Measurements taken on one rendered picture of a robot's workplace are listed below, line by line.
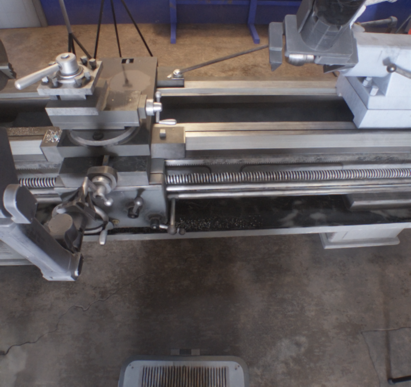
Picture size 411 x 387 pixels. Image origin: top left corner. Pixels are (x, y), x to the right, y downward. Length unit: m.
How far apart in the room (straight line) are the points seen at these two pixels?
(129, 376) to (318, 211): 1.14
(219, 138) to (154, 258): 0.92
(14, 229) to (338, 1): 0.55
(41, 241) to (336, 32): 0.60
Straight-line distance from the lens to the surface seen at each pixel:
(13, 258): 2.07
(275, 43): 0.52
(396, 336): 1.98
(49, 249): 0.68
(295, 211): 1.58
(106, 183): 1.02
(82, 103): 1.06
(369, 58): 1.34
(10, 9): 4.80
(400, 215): 1.82
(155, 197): 1.16
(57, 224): 0.79
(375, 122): 1.46
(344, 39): 0.53
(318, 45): 0.50
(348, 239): 2.01
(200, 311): 1.71
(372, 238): 2.11
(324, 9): 0.45
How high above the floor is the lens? 1.64
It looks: 50 degrees down
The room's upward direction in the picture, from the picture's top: 2 degrees clockwise
